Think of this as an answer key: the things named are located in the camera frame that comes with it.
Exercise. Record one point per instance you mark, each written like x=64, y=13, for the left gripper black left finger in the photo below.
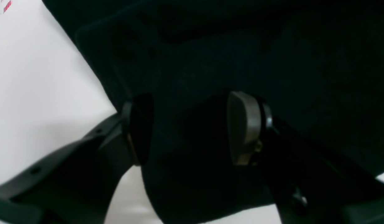
x=75, y=184

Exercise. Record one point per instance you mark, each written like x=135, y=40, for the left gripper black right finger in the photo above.
x=309, y=183

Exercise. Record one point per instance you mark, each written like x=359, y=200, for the black T-shirt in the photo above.
x=318, y=63

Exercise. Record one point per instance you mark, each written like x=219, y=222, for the red tape rectangle marking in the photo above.
x=5, y=5

